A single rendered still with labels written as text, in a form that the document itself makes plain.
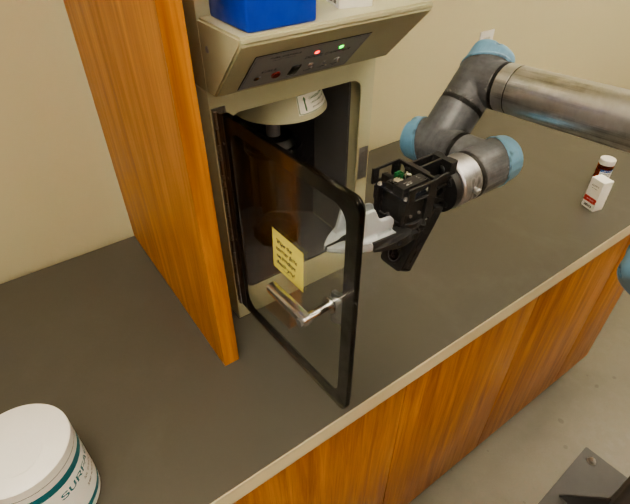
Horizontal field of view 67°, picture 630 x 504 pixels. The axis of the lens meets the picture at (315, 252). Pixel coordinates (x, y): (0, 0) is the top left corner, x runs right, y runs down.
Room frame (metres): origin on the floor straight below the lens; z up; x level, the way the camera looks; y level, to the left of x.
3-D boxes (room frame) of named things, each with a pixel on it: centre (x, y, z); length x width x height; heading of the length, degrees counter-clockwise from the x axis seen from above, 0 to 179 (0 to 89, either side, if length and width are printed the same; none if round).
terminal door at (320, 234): (0.54, 0.04, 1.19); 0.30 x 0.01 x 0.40; 38
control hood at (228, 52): (0.72, -0.01, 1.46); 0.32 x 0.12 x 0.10; 126
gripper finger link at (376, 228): (0.49, -0.06, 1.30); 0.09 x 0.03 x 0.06; 127
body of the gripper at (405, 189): (0.57, -0.14, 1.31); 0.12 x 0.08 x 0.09; 127
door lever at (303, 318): (0.47, 0.02, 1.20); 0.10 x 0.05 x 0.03; 38
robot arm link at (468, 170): (0.61, -0.20, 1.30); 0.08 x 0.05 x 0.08; 37
